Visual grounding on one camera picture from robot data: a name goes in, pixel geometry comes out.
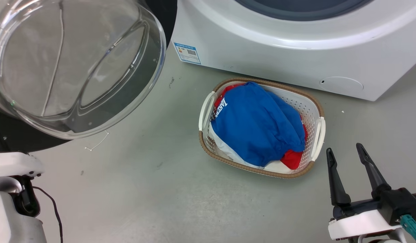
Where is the grey drum opening seal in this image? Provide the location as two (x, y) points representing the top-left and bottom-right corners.
(234, 0), (374, 22)

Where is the white washing machine body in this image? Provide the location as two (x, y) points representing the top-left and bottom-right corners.
(169, 0), (416, 102)

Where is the white thread piece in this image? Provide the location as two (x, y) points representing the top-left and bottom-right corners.
(84, 131), (110, 152)

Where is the white laundry basket brown rim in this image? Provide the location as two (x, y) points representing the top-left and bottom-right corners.
(198, 78), (327, 179)

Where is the blue garment white lettering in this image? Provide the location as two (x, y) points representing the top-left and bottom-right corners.
(210, 81), (306, 168)

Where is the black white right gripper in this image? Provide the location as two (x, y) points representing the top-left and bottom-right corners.
(326, 142), (416, 241)

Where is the teal cable connector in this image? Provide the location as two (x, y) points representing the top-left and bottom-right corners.
(399, 214), (416, 241)

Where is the blue energy label sticker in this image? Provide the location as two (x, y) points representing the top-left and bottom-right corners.
(174, 42), (202, 65)

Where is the red garment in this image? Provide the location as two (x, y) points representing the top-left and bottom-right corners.
(213, 83), (309, 170)

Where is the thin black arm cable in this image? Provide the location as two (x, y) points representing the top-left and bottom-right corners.
(32, 186), (64, 243)

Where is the round filter cover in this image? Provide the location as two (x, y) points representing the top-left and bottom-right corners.
(319, 76), (364, 92)

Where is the round glass washing machine door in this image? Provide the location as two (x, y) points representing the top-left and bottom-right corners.
(0, 0), (178, 154)

